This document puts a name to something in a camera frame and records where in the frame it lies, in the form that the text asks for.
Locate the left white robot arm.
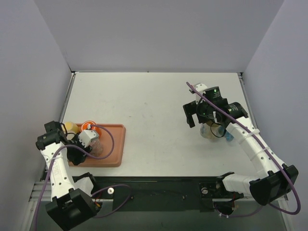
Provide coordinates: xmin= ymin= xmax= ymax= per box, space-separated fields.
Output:
xmin=36 ymin=121 xmax=99 ymax=231

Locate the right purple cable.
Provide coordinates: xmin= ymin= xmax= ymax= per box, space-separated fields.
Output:
xmin=186 ymin=81 xmax=301 ymax=218

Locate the purple cable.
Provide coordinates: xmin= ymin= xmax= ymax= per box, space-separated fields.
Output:
xmin=33 ymin=124 xmax=133 ymax=231
xmin=186 ymin=81 xmax=301 ymax=218

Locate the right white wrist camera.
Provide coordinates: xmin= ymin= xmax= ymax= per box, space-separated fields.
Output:
xmin=189 ymin=83 xmax=208 ymax=104

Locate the pink plastic tray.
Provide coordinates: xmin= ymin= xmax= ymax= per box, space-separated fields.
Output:
xmin=69 ymin=124 xmax=126 ymax=167

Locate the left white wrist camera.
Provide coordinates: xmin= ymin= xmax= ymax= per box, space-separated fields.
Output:
xmin=78 ymin=129 xmax=99 ymax=148

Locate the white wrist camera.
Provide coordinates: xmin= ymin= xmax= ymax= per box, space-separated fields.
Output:
xmin=189 ymin=83 xmax=208 ymax=104
xmin=78 ymin=129 xmax=99 ymax=148

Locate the blue patterned mug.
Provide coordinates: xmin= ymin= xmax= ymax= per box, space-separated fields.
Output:
xmin=225 ymin=132 xmax=234 ymax=142

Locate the orange mug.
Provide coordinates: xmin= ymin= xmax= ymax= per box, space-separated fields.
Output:
xmin=80 ymin=120 xmax=102 ymax=137

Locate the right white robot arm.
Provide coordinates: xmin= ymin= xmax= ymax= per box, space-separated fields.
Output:
xmin=183 ymin=84 xmax=298 ymax=206

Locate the beige patterned mug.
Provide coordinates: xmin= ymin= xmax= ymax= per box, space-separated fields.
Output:
xmin=200 ymin=121 xmax=226 ymax=141

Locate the pink patterned mug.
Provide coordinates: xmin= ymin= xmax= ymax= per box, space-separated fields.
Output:
xmin=89 ymin=140 xmax=103 ymax=157

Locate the yellow cream mug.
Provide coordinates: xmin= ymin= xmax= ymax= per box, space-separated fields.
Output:
xmin=61 ymin=122 xmax=80 ymax=140

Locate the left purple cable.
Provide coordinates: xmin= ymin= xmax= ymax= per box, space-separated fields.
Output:
xmin=33 ymin=124 xmax=133 ymax=231

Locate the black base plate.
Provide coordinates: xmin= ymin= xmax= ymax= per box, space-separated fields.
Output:
xmin=40 ymin=175 xmax=245 ymax=214

